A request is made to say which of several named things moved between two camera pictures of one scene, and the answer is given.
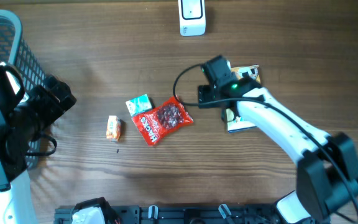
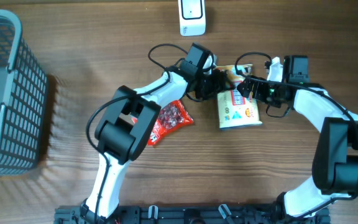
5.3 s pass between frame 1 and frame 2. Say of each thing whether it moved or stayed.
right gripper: moved
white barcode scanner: stayed
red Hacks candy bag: stayed
